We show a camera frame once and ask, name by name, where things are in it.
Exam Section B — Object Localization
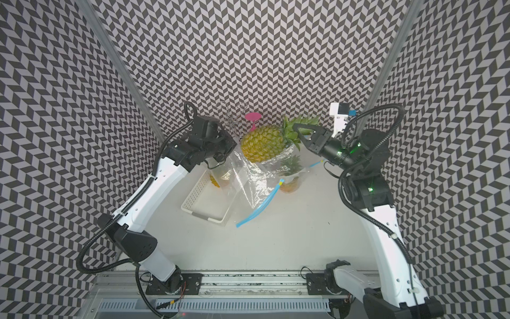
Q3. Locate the zip-top bag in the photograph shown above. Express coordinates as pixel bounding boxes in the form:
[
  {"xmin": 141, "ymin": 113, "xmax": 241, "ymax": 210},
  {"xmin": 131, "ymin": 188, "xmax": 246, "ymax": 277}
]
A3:
[
  {"xmin": 276, "ymin": 153, "xmax": 324, "ymax": 194},
  {"xmin": 219, "ymin": 146, "xmax": 289, "ymax": 228}
]

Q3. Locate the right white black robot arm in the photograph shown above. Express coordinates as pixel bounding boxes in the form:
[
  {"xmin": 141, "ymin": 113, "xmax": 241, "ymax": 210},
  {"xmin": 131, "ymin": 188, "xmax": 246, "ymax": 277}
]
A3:
[{"xmin": 293, "ymin": 104, "xmax": 444, "ymax": 318}]

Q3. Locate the white perforated plastic basket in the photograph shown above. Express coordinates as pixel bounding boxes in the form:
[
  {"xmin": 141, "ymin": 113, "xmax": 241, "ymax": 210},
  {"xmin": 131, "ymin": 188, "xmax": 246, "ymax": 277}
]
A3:
[{"xmin": 181, "ymin": 171, "xmax": 236, "ymax": 226}]

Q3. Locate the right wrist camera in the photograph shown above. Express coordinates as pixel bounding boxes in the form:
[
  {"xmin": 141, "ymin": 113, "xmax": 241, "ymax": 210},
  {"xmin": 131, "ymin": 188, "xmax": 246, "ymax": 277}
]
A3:
[{"xmin": 329, "ymin": 102, "xmax": 356, "ymax": 137}]

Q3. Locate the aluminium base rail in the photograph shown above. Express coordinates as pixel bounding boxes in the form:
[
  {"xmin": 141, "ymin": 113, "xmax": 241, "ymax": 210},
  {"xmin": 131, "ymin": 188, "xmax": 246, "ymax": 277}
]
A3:
[{"xmin": 89, "ymin": 270, "xmax": 423, "ymax": 300}]

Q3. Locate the pink plastic wine glass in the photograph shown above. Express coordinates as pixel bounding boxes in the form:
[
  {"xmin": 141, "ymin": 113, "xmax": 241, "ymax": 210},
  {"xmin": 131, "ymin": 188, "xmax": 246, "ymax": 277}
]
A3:
[{"xmin": 245, "ymin": 112, "xmax": 262, "ymax": 132}]

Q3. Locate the chrome wire cup stand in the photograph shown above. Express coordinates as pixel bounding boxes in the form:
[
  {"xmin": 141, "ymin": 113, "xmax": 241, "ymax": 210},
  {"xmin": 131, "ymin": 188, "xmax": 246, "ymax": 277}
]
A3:
[{"xmin": 216, "ymin": 100, "xmax": 244, "ymax": 136}]

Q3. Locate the yellow toy pineapple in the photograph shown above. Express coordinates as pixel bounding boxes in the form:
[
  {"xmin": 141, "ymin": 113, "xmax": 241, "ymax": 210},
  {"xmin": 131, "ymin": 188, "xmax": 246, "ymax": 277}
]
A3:
[{"xmin": 209, "ymin": 166, "xmax": 231, "ymax": 188}]

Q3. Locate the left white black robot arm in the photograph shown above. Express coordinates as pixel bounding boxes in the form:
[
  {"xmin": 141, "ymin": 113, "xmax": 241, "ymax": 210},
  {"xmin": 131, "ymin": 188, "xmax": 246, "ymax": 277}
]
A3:
[{"xmin": 76, "ymin": 102, "xmax": 236, "ymax": 294}]

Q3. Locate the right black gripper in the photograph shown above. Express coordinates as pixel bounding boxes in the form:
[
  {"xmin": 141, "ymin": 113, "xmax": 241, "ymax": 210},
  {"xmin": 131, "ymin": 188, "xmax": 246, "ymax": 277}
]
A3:
[{"xmin": 293, "ymin": 123, "xmax": 361, "ymax": 175}]

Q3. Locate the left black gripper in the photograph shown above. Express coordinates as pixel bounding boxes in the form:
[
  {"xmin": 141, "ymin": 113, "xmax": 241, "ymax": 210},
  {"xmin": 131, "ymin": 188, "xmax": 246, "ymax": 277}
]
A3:
[{"xmin": 202, "ymin": 129, "xmax": 238, "ymax": 163}]

